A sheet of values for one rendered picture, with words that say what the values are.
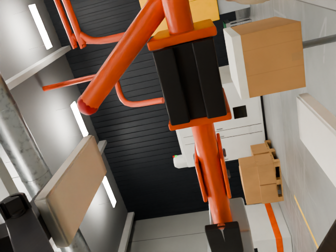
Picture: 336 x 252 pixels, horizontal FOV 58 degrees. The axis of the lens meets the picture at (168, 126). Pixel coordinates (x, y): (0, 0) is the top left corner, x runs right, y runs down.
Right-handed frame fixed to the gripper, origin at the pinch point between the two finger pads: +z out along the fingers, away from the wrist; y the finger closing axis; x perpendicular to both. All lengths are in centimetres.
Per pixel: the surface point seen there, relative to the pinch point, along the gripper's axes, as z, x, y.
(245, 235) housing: 10.2, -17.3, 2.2
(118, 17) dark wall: 1067, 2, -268
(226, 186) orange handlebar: 10.2, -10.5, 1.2
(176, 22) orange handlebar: 10.2, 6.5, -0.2
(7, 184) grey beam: 197, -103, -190
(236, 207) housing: 14.3, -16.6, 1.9
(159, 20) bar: 12.6, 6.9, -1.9
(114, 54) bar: 12.4, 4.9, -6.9
